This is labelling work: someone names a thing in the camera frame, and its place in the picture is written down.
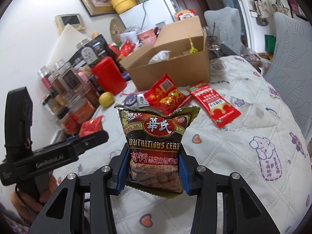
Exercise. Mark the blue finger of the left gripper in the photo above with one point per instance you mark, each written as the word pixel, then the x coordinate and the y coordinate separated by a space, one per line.
pixel 71 139

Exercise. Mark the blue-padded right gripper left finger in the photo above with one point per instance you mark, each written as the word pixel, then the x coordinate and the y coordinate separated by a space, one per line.
pixel 82 204

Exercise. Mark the grey covered far chair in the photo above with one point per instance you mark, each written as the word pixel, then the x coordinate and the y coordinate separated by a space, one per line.
pixel 227 22

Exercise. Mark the dark-labelled jar on canister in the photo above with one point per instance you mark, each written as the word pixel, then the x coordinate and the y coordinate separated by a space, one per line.
pixel 87 51

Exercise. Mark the dark cereal snack bag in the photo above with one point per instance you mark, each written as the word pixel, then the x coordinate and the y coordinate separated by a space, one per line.
pixel 154 142

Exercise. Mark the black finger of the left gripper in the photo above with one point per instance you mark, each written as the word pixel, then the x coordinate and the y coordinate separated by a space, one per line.
pixel 90 141

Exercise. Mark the red gold snack packet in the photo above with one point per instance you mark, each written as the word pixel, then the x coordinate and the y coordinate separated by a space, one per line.
pixel 164 96

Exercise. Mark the grey covered chair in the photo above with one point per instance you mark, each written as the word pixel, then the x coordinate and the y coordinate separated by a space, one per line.
pixel 227 22
pixel 290 70

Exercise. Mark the white foam board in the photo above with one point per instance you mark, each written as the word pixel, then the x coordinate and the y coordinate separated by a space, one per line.
pixel 65 47

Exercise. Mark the silver purple snack pouch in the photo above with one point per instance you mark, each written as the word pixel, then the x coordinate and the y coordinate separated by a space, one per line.
pixel 136 100

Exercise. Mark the yellow-green lemon fruit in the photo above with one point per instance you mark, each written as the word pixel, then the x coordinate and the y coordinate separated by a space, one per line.
pixel 106 99

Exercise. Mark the white refrigerator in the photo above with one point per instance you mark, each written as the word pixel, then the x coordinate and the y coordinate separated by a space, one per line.
pixel 149 14

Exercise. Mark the glass mug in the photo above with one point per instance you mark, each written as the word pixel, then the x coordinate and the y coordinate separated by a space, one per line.
pixel 215 38

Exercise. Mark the black coffee bag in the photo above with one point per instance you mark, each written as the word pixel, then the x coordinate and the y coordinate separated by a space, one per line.
pixel 101 48

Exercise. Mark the red ketchup-style sachet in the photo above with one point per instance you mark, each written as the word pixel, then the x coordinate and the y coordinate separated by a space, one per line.
pixel 219 110

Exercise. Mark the clear spice jar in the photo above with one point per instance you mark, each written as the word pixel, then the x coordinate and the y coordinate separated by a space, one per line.
pixel 68 74

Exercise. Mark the yellow cooking pot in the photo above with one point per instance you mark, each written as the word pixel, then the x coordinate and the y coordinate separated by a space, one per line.
pixel 121 6

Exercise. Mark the green bag on floor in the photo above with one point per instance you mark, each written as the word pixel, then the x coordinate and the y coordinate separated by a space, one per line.
pixel 270 43

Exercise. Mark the pink paper cups stack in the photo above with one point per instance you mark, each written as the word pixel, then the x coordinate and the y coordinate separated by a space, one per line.
pixel 148 37

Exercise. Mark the round woven trivet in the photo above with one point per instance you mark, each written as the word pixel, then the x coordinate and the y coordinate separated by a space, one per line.
pixel 116 27

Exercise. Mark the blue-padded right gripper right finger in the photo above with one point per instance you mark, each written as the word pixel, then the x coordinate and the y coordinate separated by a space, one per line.
pixel 243 212

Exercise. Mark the red plastic canister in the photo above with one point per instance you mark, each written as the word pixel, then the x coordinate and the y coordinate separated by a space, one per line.
pixel 108 76

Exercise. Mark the grey covered near chair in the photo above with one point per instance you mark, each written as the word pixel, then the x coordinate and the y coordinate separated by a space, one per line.
pixel 290 70

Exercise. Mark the brown cardboard box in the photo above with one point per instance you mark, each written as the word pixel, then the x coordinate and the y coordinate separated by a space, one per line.
pixel 180 51

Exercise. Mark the person's left hand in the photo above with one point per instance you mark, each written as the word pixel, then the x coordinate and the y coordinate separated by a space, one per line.
pixel 23 203

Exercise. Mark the wall intercom panel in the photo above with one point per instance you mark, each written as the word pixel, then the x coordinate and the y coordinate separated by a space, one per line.
pixel 75 20

